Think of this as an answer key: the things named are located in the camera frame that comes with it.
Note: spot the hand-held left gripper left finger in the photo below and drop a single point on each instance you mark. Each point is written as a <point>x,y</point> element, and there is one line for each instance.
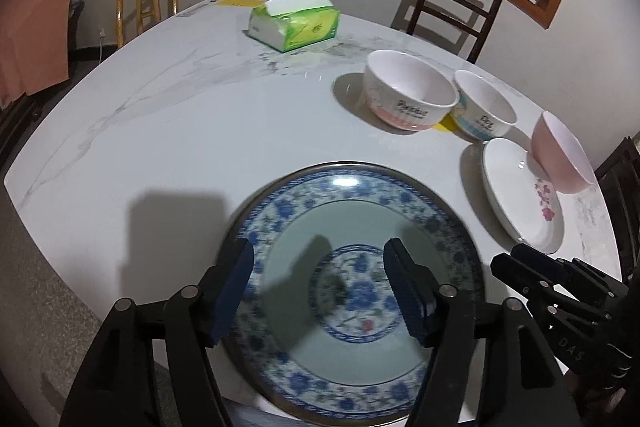
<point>234,288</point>

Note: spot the dark furniture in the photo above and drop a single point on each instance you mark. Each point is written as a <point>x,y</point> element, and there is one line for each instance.
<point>15,127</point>

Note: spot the white bowl with pink stripes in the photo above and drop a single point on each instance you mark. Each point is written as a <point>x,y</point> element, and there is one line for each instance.
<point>400,77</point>

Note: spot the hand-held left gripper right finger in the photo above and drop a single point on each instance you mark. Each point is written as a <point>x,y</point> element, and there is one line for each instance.
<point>406,292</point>

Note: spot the white plate with pink flowers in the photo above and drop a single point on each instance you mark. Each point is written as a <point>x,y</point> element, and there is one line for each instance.
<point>505,177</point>

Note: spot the white bowl with blue stripes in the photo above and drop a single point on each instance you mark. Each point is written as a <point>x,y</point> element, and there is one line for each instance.
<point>482,99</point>

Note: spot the blue floral plate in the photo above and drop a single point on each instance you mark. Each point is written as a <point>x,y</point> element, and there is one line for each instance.
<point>300,227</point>

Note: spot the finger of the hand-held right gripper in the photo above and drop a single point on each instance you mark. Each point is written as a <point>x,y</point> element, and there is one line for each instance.
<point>542,264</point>
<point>520,274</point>

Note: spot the green tissue pack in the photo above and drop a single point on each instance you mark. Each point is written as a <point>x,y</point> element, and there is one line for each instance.
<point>300,27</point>

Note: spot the dark clothing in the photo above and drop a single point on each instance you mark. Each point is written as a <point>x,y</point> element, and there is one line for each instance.
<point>76,17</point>

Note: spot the pink cloth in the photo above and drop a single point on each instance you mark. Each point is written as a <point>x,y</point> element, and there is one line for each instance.
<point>35,32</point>

